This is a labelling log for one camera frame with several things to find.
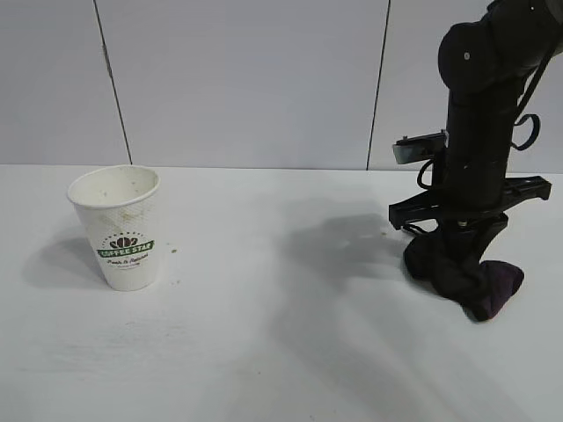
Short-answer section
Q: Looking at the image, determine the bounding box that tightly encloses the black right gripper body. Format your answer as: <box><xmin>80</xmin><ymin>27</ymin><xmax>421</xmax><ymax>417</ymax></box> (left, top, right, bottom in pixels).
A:
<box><xmin>388</xmin><ymin>153</ymin><xmax>552</xmax><ymax>230</ymax></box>

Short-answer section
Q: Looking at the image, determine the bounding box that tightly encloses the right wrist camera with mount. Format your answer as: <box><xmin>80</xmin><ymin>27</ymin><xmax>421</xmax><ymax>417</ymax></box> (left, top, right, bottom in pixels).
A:
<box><xmin>393</xmin><ymin>133</ymin><xmax>449</xmax><ymax>166</ymax></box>

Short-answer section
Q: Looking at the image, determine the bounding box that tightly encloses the black right camera cable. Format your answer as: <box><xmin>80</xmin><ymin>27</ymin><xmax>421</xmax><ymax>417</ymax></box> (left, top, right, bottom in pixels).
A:
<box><xmin>416</xmin><ymin>159</ymin><xmax>442</xmax><ymax>191</ymax></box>

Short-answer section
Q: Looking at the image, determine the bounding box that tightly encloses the black cloth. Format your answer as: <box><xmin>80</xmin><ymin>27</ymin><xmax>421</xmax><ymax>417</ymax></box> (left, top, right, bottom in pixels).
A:
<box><xmin>403</xmin><ymin>228</ymin><xmax>526</xmax><ymax>324</ymax></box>

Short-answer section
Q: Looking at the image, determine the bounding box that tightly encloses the white paper coffee cup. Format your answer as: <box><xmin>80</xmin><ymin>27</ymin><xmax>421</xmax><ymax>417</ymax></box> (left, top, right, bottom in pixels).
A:
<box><xmin>66</xmin><ymin>164</ymin><xmax>161</xmax><ymax>292</ymax></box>

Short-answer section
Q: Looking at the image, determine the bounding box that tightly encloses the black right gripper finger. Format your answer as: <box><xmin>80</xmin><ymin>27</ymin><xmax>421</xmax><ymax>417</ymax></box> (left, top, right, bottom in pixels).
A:
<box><xmin>434</xmin><ymin>222</ymin><xmax>464</xmax><ymax>261</ymax></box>
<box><xmin>464</xmin><ymin>213</ymin><xmax>511</xmax><ymax>266</ymax></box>

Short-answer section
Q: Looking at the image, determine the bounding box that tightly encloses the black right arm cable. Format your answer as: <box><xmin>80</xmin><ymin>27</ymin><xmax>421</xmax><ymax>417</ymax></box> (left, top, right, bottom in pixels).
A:
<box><xmin>509</xmin><ymin>43</ymin><xmax>557</xmax><ymax>153</ymax></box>

